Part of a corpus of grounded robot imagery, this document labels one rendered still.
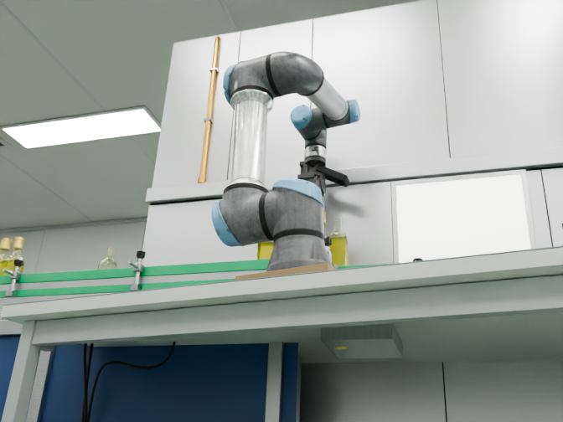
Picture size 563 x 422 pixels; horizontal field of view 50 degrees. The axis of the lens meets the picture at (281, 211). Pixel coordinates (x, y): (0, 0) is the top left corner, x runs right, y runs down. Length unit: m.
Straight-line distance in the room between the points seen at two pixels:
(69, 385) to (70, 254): 4.51
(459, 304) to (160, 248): 1.38
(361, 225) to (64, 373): 1.05
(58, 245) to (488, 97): 5.08
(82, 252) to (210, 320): 5.05
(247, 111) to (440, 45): 1.07
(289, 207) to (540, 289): 0.54
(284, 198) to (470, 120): 1.03
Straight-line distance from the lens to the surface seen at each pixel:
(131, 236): 6.13
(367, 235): 2.04
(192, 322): 1.39
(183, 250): 2.26
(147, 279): 1.95
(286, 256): 1.30
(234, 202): 1.43
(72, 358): 2.00
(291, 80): 1.61
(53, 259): 6.55
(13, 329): 2.14
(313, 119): 1.98
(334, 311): 1.24
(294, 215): 1.34
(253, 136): 1.53
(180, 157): 2.46
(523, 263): 1.15
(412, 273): 1.17
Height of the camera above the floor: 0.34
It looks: 25 degrees up
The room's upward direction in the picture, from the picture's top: 3 degrees clockwise
